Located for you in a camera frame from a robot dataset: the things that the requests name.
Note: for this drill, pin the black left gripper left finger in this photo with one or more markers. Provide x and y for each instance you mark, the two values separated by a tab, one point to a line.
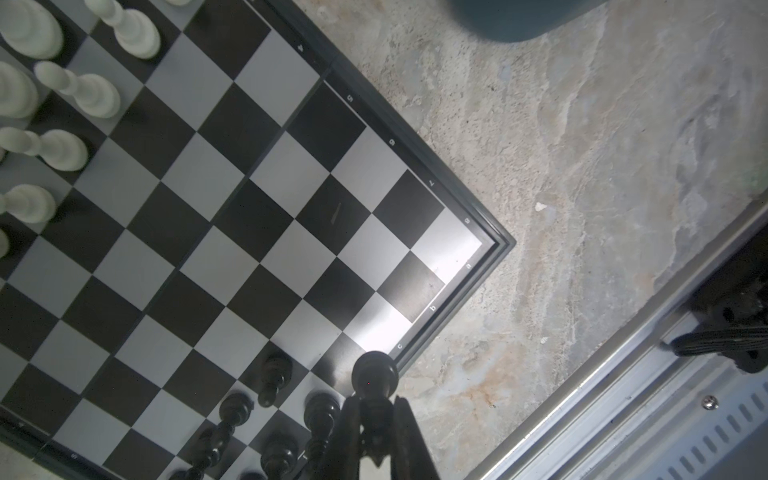
342	457

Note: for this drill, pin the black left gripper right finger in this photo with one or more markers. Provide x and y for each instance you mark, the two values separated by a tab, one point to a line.
410	457

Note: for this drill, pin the black pawn on board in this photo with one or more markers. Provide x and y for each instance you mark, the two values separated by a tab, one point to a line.
276	373

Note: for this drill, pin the black row piece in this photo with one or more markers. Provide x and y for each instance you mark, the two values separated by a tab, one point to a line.
279	456
321	413

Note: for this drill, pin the black white chessboard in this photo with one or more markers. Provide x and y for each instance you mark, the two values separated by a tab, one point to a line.
254	196

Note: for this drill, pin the white pawn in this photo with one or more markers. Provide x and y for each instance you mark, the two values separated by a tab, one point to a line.
134	31
28	203
94	94
59	149

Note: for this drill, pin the teal plastic tub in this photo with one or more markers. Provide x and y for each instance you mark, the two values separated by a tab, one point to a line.
511	21

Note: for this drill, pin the aluminium rail frame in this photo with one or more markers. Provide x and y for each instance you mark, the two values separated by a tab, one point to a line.
680	392

